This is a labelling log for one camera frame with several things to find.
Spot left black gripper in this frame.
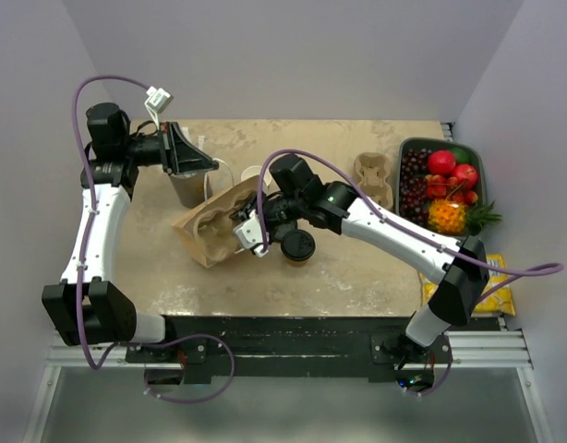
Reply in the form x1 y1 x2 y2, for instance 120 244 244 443
122 121 218 175

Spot brown paper coffee cup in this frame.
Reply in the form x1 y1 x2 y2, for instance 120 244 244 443
240 165 272 194

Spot brown paper bag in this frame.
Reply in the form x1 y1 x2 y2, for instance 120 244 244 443
172 175 259 269

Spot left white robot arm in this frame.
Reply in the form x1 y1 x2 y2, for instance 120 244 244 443
42 102 219 362

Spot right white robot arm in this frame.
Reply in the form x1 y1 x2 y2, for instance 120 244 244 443
234 150 489 363

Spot grey straw holder tin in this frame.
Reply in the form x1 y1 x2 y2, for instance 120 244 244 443
169 173 213 209

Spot cardboard cup carrier tray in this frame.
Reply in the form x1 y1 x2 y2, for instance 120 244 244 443
354 152 394 210

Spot dark red grapes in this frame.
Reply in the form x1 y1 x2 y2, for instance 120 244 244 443
398 149 430 228

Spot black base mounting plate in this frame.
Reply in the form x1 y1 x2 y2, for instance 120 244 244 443
126 316 452 384

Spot red yellow cherries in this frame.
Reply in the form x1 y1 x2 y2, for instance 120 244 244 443
425 174 478 206

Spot red apple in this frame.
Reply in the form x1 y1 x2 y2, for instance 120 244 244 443
451 163 478 190
428 150 457 175

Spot green lime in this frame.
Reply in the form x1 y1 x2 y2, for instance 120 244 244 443
449 146 472 165

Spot yellow snack packet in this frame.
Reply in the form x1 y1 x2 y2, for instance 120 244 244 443
418 270 516 317

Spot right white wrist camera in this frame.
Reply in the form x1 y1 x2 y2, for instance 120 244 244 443
234 210 269 257

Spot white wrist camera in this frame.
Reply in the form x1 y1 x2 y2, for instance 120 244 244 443
144 86 174 125
234 210 269 257

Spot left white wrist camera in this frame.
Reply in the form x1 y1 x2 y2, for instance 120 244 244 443
144 86 174 125

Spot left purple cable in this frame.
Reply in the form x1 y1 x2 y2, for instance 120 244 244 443
70 76 155 371

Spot purple cable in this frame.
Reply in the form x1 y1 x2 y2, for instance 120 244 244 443
255 148 565 305
70 76 155 371

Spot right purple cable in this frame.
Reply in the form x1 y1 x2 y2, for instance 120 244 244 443
255 148 565 305

